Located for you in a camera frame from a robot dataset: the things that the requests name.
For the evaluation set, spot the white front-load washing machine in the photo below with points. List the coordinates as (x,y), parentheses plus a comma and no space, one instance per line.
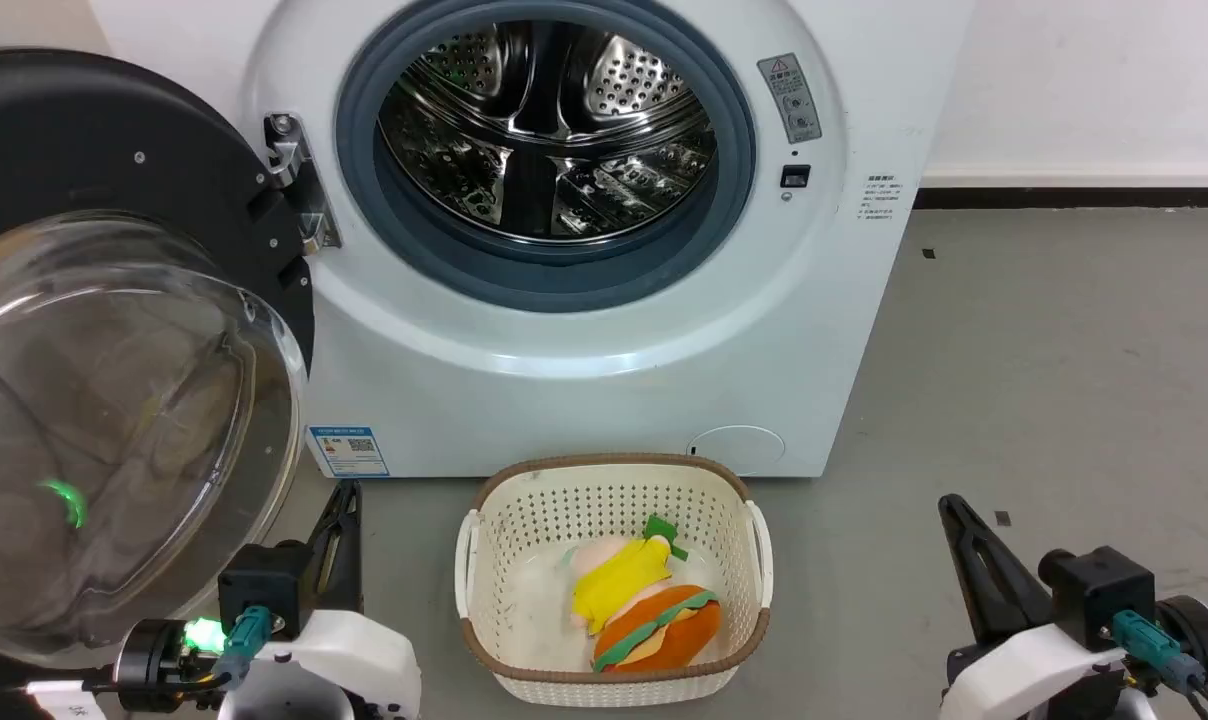
(584,400)

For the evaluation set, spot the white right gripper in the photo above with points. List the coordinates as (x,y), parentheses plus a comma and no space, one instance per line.
(1024,670)

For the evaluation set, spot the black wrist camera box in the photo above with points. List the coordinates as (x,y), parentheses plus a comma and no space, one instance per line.
(264,580)
(1099,595)

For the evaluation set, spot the black round glass door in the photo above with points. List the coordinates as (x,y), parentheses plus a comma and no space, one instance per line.
(114,150)

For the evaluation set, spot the yellow plush doll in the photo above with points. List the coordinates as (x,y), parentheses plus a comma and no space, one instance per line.
(619,582)

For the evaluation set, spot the round white filter cover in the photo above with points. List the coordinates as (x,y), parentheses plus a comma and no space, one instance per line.
(736,449)

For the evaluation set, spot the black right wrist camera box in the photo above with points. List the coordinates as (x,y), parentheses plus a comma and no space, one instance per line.
(1099,595)

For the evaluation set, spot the grey warning sticker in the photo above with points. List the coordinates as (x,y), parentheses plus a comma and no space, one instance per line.
(790,98)

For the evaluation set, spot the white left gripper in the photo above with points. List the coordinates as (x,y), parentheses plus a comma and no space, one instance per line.
(344,665)

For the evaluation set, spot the blue energy label sticker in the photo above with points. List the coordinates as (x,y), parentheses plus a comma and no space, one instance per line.
(348,451)

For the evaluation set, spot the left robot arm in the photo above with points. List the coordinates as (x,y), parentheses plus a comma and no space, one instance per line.
(149,652)

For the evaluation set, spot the white plastic laundry basket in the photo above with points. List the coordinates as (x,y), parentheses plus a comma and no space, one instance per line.
(524,520)

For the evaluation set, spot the orange hamburger plush toy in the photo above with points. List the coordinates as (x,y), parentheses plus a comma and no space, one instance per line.
(659,630)

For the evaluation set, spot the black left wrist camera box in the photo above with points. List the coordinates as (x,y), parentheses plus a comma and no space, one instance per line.
(264,580)

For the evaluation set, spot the metal door hinge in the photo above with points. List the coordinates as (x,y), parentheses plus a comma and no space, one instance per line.
(294,165)

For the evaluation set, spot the small printed text sticker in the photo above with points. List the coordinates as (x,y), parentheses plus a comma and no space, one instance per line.
(879,198)

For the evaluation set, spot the stainless steel drum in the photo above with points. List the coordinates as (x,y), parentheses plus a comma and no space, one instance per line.
(549,130)

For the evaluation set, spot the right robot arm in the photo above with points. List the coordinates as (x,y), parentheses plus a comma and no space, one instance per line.
(1199,635)

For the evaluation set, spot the black door latch socket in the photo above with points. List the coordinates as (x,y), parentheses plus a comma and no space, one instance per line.
(795,176)

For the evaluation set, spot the black wall baseboard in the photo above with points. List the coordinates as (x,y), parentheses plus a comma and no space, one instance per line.
(1074,197)

